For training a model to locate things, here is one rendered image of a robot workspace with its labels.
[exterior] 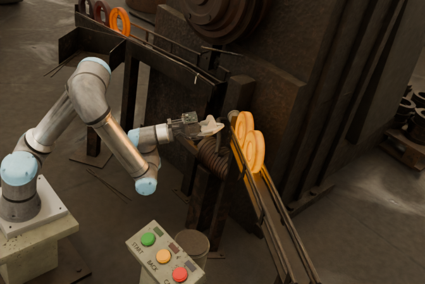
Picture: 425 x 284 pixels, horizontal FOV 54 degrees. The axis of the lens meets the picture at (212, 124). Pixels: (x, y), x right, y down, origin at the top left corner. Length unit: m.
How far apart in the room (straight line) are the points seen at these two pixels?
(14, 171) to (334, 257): 1.56
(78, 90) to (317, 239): 1.51
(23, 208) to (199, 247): 0.67
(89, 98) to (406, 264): 1.84
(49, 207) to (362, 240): 1.62
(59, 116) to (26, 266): 0.63
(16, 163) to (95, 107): 0.39
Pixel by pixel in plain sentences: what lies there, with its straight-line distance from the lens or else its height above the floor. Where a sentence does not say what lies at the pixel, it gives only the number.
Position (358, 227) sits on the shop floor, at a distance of 2.54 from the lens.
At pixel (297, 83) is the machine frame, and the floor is 0.87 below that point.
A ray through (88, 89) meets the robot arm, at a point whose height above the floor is 0.90.
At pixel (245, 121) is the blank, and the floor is 0.77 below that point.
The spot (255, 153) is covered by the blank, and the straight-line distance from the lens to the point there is 1.43.
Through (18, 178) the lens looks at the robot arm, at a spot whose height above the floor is 0.54.
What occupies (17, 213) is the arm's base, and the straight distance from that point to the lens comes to 1.69.
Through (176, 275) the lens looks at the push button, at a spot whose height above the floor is 0.61.
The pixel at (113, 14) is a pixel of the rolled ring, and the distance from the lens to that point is 2.53.
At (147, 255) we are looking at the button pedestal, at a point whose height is 0.59.
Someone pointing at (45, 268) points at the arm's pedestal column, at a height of 0.05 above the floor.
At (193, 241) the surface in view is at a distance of 1.41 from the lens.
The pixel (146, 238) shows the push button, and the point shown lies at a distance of 1.28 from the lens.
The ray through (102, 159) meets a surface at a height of 0.01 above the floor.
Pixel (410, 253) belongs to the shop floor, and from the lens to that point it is 2.57.
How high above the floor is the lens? 1.57
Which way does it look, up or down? 32 degrees down
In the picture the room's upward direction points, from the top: 13 degrees clockwise
